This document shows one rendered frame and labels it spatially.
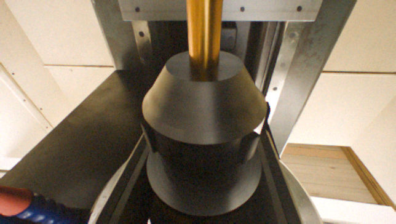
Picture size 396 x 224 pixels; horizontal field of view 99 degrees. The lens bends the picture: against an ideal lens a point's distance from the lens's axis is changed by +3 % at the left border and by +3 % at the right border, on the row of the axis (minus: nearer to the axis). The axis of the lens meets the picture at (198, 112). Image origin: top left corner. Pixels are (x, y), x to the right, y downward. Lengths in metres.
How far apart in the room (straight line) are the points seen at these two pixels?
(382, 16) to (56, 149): 1.20
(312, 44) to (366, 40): 0.55
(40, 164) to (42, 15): 0.93
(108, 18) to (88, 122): 0.32
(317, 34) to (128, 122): 0.54
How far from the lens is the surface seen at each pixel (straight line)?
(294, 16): 0.51
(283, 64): 0.56
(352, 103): 1.33
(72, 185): 0.33
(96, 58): 1.15
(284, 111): 0.71
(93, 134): 0.39
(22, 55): 1.32
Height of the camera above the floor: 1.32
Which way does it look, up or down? 40 degrees up
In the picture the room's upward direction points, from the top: 179 degrees clockwise
